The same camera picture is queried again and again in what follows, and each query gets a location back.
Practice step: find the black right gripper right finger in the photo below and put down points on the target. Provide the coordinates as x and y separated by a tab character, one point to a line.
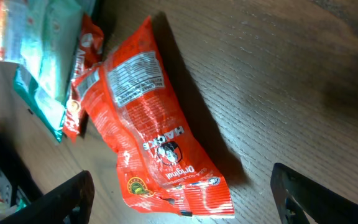
298	197

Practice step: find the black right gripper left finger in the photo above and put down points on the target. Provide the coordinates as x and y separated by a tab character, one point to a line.
70	202

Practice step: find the orange snack bag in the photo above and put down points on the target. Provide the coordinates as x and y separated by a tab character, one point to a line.
161	167

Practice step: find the green glove package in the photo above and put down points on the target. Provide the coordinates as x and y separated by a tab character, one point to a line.
51	112

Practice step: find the red stick sachet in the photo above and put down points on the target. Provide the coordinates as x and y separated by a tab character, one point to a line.
88	52

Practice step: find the teal tissue pack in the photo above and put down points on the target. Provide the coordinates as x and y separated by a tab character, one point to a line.
40	35

